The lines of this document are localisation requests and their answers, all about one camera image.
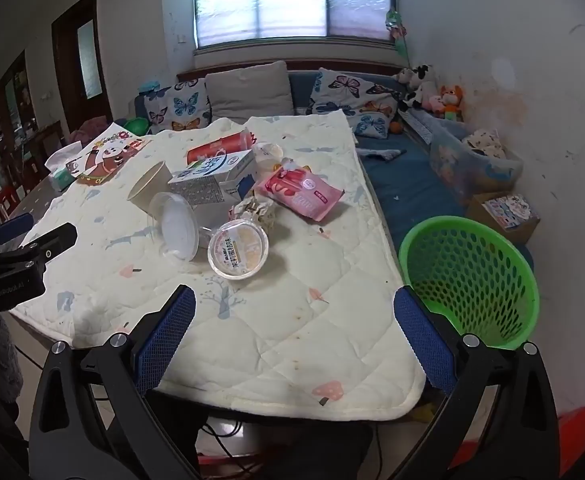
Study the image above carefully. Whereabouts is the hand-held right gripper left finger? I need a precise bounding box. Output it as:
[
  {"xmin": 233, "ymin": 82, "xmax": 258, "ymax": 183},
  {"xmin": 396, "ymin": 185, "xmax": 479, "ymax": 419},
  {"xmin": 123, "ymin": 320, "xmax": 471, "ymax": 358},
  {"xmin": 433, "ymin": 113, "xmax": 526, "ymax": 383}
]
[{"xmin": 28, "ymin": 285, "xmax": 200, "ymax": 480}]

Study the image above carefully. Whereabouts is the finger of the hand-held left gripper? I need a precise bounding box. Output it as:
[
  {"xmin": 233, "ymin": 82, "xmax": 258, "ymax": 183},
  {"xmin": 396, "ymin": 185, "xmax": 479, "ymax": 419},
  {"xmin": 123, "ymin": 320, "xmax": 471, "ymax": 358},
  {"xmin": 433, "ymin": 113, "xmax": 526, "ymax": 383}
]
[
  {"xmin": 0, "ymin": 212, "xmax": 34, "ymax": 250},
  {"xmin": 0, "ymin": 223, "xmax": 78, "ymax": 268}
]

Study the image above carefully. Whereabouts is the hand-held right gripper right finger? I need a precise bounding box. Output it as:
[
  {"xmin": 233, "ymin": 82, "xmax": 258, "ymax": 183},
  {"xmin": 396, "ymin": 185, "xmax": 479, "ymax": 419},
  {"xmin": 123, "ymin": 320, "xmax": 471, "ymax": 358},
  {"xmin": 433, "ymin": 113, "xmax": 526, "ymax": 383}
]
[{"xmin": 390, "ymin": 285, "xmax": 559, "ymax": 480}]

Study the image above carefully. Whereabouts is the green plastic basket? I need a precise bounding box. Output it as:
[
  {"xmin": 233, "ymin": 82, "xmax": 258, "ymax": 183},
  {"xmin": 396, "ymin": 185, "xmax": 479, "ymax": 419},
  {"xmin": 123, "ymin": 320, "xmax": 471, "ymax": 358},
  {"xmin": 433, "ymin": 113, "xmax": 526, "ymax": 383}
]
[{"xmin": 399, "ymin": 216, "xmax": 539, "ymax": 350}]

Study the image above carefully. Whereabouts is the clear plastic container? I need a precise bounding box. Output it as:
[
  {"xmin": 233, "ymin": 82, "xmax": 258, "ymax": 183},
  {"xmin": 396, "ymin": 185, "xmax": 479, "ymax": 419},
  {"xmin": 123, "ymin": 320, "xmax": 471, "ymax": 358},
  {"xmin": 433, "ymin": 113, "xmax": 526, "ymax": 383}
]
[{"xmin": 147, "ymin": 191, "xmax": 213, "ymax": 263}]

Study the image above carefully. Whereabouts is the pudding cup with printed lid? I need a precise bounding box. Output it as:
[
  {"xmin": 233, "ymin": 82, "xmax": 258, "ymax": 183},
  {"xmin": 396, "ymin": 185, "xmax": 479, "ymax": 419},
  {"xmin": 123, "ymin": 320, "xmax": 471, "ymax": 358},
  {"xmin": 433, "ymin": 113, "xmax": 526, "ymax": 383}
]
[{"xmin": 207, "ymin": 221, "xmax": 269, "ymax": 281}]

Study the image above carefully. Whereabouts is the beige paper cup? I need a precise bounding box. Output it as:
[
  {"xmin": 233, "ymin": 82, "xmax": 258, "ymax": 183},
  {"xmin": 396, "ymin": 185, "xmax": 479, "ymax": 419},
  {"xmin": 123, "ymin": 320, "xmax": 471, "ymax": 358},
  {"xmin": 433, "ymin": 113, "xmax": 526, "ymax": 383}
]
[{"xmin": 126, "ymin": 161, "xmax": 173, "ymax": 216}]

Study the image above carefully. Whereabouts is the white blue milk carton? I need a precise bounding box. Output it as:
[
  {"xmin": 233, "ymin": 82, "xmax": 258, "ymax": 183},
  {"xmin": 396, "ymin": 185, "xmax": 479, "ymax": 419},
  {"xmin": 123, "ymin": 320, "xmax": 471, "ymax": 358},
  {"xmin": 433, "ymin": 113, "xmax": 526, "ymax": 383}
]
[{"xmin": 167, "ymin": 150, "xmax": 258, "ymax": 211}]

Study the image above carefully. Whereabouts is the pink wet wipes packet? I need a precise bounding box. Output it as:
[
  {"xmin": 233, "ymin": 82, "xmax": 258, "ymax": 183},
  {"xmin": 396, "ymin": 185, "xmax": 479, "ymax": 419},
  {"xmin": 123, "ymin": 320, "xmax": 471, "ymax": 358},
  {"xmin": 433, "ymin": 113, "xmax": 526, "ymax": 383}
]
[{"xmin": 253, "ymin": 157, "xmax": 346, "ymax": 222}]

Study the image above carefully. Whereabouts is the small red stool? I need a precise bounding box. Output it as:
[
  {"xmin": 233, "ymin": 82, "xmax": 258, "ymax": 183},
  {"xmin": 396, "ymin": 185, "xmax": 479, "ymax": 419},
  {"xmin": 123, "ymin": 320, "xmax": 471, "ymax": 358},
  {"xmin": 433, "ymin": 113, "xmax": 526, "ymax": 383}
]
[{"xmin": 0, "ymin": 185, "xmax": 20, "ymax": 221}]

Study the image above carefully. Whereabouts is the green tissue box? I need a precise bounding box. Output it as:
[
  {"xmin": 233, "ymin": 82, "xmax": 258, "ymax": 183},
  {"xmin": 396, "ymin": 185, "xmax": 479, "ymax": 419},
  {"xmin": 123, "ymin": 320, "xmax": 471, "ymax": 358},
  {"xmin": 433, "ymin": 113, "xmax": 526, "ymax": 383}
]
[{"xmin": 45, "ymin": 142, "xmax": 83, "ymax": 192}]

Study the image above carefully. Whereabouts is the cartoon printed bag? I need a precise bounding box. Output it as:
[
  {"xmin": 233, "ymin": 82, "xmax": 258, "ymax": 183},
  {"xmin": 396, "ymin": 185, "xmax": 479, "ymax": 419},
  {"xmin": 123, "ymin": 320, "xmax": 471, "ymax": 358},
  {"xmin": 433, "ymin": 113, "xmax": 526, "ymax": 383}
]
[{"xmin": 67, "ymin": 127, "xmax": 152, "ymax": 183}]

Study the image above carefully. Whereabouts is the cream quilted printed blanket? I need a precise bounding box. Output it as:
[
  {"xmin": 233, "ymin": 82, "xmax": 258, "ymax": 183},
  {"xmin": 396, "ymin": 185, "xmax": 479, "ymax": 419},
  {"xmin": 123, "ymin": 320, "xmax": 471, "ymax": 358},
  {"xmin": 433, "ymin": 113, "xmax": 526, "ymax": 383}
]
[{"xmin": 10, "ymin": 110, "xmax": 427, "ymax": 421}]

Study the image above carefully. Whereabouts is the dark wooden cabinet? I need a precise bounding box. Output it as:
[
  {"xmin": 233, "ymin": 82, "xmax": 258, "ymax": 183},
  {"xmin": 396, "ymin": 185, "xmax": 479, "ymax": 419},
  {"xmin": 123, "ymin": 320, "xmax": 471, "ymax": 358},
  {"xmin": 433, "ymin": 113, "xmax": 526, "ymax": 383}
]
[{"xmin": 0, "ymin": 50, "xmax": 40, "ymax": 181}]

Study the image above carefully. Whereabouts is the pink cloth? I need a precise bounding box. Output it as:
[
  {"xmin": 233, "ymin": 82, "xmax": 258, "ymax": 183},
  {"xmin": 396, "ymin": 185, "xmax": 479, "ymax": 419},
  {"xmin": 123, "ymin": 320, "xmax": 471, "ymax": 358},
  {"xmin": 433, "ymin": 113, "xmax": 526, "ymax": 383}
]
[{"xmin": 70, "ymin": 116, "xmax": 108, "ymax": 143}]

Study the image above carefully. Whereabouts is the brown cardboard box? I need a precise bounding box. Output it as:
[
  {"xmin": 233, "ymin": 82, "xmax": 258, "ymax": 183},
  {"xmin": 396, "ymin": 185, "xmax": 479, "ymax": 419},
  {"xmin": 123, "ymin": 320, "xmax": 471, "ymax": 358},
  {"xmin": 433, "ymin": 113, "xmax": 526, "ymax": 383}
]
[{"xmin": 467, "ymin": 192, "xmax": 541, "ymax": 246}]

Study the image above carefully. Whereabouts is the colourful cartoon book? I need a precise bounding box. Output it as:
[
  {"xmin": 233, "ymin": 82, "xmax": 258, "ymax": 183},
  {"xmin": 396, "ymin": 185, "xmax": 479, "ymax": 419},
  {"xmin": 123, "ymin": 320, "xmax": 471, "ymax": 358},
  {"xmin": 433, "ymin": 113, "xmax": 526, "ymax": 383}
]
[{"xmin": 483, "ymin": 195, "xmax": 531, "ymax": 231}]

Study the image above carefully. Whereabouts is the crumpled golden foil wrapper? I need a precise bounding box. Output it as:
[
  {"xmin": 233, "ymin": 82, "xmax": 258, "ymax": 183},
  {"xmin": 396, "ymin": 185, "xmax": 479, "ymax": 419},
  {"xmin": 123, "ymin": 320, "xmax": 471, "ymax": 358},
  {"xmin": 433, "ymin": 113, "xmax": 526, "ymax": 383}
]
[{"xmin": 228, "ymin": 194, "xmax": 278, "ymax": 235}]

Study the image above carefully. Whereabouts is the blue sofa bed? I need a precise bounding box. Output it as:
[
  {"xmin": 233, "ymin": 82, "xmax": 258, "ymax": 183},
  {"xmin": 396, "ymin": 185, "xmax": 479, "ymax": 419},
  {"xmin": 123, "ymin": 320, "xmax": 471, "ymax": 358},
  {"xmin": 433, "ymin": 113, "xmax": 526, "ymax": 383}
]
[{"xmin": 132, "ymin": 70, "xmax": 533, "ymax": 261}]

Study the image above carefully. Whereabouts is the dark wooden door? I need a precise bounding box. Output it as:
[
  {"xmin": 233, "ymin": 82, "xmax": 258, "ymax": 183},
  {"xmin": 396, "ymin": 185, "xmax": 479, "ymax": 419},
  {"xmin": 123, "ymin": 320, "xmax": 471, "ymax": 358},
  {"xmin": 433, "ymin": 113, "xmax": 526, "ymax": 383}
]
[{"xmin": 51, "ymin": 0, "xmax": 113, "ymax": 133}]

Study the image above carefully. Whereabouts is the red plastic stool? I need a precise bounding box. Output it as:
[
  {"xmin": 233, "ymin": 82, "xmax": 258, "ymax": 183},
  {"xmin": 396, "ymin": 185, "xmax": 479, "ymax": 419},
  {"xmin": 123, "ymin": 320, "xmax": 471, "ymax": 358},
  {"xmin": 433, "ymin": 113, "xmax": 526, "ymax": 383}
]
[{"xmin": 447, "ymin": 407, "xmax": 585, "ymax": 480}]

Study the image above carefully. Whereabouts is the clear plastic storage box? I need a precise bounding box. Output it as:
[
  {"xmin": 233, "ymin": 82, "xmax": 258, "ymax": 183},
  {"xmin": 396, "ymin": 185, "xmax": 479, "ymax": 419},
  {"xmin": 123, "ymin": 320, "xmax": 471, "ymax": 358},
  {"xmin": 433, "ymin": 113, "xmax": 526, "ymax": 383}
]
[{"xmin": 430, "ymin": 122, "xmax": 523, "ymax": 196}]

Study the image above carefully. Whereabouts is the grey cloth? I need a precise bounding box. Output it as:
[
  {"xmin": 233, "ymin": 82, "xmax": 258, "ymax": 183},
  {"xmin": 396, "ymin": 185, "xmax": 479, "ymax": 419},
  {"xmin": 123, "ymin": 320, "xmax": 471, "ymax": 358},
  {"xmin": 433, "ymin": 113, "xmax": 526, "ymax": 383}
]
[{"xmin": 363, "ymin": 146, "xmax": 407, "ymax": 162}]

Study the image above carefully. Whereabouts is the butterfly print pillow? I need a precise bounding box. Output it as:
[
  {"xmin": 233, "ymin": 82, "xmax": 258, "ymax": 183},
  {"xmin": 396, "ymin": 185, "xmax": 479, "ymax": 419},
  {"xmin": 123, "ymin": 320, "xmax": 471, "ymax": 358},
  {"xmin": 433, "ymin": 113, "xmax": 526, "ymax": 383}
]
[
  {"xmin": 145, "ymin": 78, "xmax": 212, "ymax": 136},
  {"xmin": 345, "ymin": 82, "xmax": 406, "ymax": 140},
  {"xmin": 307, "ymin": 67, "xmax": 368, "ymax": 116}
]

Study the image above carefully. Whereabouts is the red plastic cup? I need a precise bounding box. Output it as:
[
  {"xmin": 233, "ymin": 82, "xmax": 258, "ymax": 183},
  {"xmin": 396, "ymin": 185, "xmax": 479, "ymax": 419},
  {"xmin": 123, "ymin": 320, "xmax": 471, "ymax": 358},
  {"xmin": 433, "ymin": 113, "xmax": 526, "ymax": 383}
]
[{"xmin": 187, "ymin": 130, "xmax": 253, "ymax": 165}]

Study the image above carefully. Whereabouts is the cream patterned cloth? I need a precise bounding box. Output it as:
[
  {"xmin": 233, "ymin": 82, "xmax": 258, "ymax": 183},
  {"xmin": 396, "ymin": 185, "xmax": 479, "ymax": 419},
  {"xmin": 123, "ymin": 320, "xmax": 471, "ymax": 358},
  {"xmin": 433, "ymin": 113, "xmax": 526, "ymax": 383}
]
[{"xmin": 461, "ymin": 129, "xmax": 507, "ymax": 158}]

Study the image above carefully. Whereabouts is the white patterned board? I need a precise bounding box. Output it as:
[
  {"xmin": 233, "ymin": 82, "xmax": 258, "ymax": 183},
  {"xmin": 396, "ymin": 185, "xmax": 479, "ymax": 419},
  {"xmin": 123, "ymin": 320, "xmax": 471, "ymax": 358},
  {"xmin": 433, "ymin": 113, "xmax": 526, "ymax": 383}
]
[{"xmin": 397, "ymin": 107, "xmax": 436, "ymax": 146}]

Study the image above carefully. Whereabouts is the beige cushion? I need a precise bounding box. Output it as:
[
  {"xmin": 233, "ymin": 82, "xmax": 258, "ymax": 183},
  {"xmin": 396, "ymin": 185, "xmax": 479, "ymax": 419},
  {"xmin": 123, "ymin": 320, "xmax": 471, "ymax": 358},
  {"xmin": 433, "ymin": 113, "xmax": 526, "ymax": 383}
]
[{"xmin": 205, "ymin": 60, "xmax": 294, "ymax": 123}]

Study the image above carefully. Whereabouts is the black white cow plush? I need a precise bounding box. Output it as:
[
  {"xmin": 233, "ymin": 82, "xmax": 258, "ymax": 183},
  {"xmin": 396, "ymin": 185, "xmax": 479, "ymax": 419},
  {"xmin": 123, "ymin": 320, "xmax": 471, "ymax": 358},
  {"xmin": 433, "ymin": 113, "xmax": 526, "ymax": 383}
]
[{"xmin": 397, "ymin": 64, "xmax": 438, "ymax": 111}]

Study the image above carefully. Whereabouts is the colourful pinwheel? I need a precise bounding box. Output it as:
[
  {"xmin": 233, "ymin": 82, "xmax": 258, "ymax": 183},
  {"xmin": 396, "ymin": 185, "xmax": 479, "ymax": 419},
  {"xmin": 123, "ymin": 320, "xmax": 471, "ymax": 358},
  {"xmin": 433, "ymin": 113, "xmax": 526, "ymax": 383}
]
[{"xmin": 385, "ymin": 7, "xmax": 411, "ymax": 58}]

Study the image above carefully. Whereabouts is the window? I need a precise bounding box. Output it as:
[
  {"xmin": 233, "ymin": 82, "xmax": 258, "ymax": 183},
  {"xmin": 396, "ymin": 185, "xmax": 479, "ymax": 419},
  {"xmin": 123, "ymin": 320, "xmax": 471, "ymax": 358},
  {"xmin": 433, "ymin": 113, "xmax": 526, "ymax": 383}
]
[{"xmin": 192, "ymin": 0, "xmax": 397, "ymax": 51}]

